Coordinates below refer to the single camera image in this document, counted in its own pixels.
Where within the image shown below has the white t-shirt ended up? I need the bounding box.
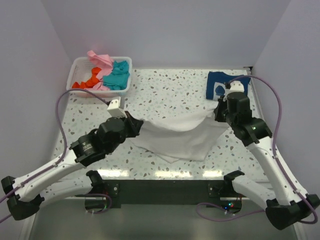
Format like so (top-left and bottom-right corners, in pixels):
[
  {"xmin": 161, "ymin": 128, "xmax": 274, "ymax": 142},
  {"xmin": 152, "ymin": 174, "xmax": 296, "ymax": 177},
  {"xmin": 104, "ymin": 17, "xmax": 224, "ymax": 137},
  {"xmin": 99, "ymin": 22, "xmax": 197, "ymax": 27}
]
[{"xmin": 131, "ymin": 108, "xmax": 229, "ymax": 163}]

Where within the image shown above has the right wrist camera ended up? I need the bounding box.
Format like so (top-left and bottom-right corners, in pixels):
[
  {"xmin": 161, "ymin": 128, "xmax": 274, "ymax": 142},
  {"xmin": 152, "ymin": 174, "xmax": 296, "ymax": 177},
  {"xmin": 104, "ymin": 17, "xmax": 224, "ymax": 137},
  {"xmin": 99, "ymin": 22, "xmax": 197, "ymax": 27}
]
[{"xmin": 223, "ymin": 80, "xmax": 245, "ymax": 102}]

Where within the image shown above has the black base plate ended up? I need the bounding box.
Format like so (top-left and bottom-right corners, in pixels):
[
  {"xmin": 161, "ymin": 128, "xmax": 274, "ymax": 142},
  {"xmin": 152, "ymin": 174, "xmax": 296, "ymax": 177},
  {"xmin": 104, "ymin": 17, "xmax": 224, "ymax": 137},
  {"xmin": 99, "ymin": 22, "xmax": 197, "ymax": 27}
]
[{"xmin": 91, "ymin": 180, "xmax": 242, "ymax": 208}]

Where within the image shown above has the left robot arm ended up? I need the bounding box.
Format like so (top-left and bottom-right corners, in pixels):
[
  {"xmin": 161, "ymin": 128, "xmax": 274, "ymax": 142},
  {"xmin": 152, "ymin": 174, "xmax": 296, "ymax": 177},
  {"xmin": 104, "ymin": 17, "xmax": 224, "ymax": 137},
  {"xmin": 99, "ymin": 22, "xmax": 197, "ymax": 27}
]
[{"xmin": 1, "ymin": 97, "xmax": 228, "ymax": 221}]

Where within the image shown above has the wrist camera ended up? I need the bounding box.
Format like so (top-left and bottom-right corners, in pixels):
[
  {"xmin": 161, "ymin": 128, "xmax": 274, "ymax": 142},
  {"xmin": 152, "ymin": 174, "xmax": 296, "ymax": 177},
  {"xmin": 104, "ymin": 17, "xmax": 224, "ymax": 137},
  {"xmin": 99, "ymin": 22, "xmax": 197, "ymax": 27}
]
[
  {"xmin": 107, "ymin": 98, "xmax": 127, "ymax": 118},
  {"xmin": 223, "ymin": 80, "xmax": 245, "ymax": 102}
]

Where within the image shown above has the teal t-shirt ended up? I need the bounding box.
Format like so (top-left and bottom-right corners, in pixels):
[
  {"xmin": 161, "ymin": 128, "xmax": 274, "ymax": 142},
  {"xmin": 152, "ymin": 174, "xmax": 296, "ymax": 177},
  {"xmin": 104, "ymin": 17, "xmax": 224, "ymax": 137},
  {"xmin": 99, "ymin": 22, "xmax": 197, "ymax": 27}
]
[{"xmin": 102, "ymin": 61, "xmax": 130, "ymax": 91}]

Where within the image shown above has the purple cable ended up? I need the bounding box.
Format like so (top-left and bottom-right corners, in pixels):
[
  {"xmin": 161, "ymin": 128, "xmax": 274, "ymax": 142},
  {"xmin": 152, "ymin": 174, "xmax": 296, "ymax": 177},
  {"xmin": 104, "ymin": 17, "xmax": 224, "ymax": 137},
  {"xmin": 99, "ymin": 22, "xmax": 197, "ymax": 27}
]
[
  {"xmin": 0, "ymin": 89, "xmax": 111, "ymax": 223},
  {"xmin": 195, "ymin": 75, "xmax": 318, "ymax": 224}
]

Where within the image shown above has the pink t-shirt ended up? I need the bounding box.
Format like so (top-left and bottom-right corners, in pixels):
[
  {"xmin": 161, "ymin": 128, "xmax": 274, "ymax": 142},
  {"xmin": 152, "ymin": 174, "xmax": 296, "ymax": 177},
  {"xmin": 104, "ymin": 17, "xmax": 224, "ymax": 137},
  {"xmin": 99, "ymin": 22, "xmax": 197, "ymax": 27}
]
[{"xmin": 87, "ymin": 50, "xmax": 114, "ymax": 91}]

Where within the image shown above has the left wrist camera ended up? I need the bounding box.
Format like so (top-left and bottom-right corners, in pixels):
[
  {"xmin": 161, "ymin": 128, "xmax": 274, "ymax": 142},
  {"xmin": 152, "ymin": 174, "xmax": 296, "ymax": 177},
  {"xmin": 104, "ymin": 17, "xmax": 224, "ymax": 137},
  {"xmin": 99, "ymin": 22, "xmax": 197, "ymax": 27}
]
[{"xmin": 107, "ymin": 98, "xmax": 127, "ymax": 118}]

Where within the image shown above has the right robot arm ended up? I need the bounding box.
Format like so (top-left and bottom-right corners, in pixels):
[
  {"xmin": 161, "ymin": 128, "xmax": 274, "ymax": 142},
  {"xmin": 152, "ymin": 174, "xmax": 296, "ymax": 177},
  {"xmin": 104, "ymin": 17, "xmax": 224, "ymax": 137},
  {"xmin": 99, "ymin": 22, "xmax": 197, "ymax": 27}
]
[{"xmin": 214, "ymin": 92, "xmax": 320, "ymax": 230}]

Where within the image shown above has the white plastic basket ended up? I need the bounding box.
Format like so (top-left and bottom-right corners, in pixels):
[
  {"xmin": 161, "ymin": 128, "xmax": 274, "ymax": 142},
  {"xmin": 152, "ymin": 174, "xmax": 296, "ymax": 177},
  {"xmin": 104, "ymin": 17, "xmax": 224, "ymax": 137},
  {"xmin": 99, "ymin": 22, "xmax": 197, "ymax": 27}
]
[{"xmin": 66, "ymin": 55, "xmax": 133, "ymax": 98}]

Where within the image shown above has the orange t-shirt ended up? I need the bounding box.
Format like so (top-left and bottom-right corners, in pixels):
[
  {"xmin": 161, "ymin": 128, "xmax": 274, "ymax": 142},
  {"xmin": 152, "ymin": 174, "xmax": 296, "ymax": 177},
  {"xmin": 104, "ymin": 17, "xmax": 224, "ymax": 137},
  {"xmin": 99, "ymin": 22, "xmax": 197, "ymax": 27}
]
[{"xmin": 72, "ymin": 67, "xmax": 103, "ymax": 91}]

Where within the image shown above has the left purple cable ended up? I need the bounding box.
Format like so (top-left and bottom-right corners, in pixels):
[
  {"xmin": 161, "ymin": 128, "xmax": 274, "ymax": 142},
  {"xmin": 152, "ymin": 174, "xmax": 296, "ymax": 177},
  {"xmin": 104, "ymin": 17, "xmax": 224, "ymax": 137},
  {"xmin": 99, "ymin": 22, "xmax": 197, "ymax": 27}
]
[{"xmin": 0, "ymin": 89, "xmax": 111, "ymax": 223}]

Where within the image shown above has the folded blue printed t-shirt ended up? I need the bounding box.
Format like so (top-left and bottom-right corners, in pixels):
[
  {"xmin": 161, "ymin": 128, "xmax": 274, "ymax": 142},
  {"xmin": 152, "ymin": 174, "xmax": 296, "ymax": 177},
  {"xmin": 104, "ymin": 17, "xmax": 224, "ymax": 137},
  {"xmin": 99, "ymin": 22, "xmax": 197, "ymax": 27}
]
[{"xmin": 205, "ymin": 71, "xmax": 239, "ymax": 101}]

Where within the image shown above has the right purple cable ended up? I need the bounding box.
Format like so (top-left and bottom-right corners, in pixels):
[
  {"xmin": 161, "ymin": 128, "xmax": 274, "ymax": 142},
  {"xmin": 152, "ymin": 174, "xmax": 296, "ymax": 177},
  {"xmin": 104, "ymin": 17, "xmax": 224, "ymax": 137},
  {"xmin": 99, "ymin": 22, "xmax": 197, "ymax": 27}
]
[{"xmin": 195, "ymin": 75, "xmax": 318, "ymax": 224}]

